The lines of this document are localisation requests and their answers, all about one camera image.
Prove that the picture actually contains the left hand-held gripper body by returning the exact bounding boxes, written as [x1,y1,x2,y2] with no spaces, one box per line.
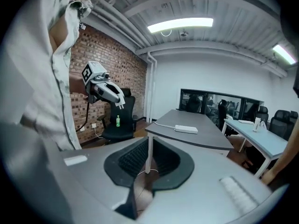
[81,61,112,105]

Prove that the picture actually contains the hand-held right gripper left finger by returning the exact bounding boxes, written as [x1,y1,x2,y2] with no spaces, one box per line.
[43,136,149,224]

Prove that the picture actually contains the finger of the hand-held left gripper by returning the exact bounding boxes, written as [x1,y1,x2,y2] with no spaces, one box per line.
[97,82,126,110]

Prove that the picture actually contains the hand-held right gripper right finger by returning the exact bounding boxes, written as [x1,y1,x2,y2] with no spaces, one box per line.
[140,137,290,224]

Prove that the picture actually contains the white power strip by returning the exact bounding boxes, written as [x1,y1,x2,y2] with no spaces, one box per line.
[175,125,199,134]

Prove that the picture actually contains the person's right forearm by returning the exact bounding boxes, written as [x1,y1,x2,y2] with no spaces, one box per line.
[261,119,299,186]

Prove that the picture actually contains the black mesh office chair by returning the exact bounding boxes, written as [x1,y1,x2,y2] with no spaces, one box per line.
[96,88,139,145]

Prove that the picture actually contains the white patterned shirt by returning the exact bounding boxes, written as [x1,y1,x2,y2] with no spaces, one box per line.
[0,0,94,152]

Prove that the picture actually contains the grey desk white legs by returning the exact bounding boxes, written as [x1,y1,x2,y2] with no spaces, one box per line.
[144,109,235,174]

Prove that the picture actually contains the light blue desk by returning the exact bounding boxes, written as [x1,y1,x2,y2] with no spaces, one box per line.
[223,118,290,179]

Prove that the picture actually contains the long ceiling light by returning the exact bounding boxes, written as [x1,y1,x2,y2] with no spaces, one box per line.
[147,17,214,34]
[272,43,297,65]

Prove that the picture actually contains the black framed glass window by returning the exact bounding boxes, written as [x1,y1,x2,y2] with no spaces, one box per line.
[180,88,265,124]

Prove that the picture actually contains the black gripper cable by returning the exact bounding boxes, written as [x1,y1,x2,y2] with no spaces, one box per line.
[75,101,91,133]

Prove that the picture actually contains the white vertical wall pipes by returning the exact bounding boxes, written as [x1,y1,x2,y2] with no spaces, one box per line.
[145,51,157,123]

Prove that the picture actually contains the white power strip cable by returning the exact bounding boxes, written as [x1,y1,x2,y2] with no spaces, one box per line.
[153,122,177,129]

